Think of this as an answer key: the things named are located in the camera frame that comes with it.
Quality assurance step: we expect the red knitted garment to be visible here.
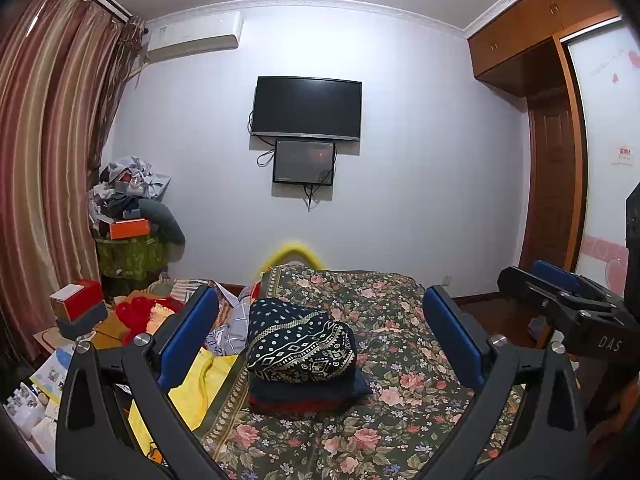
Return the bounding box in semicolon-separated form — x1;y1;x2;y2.
248;392;361;415

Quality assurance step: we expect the wooden overhead cabinet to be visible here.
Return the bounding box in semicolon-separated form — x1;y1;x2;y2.
467;0;621;98

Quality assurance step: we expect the red and white box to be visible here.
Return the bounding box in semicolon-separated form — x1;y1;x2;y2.
49;280;103;321

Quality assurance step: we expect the white air conditioner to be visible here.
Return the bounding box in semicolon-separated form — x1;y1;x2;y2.
145;10;244;65

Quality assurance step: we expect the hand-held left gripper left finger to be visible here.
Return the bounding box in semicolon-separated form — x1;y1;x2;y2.
55;285;231;480

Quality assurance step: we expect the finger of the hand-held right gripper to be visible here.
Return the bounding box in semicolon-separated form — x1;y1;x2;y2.
497;266;616;331
531;260;621;311

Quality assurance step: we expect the black wall television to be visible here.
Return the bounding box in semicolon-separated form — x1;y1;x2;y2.
250;76;363;142

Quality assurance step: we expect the small black monitor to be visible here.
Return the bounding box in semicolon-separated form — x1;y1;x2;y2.
272;139;336;186

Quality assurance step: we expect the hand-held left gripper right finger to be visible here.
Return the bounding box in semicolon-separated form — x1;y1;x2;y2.
422;285;588;480

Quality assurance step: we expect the pile of grey clothes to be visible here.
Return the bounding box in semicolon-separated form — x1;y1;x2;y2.
90;156;172;221

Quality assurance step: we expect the grey checked cloth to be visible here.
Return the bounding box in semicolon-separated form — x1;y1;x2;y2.
210;285;261;356

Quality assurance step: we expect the grey box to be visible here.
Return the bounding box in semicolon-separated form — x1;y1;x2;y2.
56;301;110;341

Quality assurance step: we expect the red fuzzy garment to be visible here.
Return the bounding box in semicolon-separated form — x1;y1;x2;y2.
116;296;183;333

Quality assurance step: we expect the navy patterned dress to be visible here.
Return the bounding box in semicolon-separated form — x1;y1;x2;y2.
247;298;358;387

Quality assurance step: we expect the pile of white packaging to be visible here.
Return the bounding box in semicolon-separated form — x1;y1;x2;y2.
2;350;66;456

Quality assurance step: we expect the yellow cloth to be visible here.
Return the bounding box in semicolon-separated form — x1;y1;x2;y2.
127;345;241;463

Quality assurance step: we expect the striped brown curtain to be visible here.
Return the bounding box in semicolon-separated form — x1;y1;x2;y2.
0;0;146;361

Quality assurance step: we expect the blue denim garment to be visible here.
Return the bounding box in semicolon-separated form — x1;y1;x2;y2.
248;367;373;401

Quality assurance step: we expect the orange box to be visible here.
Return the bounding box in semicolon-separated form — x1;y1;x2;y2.
109;218;151;240

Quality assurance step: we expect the striped pillow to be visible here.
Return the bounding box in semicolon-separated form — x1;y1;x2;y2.
150;280;221;306

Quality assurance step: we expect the floral bedspread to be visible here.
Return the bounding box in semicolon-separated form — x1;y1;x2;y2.
192;264;526;480

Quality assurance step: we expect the yellow curved headboard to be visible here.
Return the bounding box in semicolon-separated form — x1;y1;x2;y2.
257;242;328;276

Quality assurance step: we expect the cardboard box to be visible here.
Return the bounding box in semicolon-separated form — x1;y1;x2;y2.
92;305;131;351

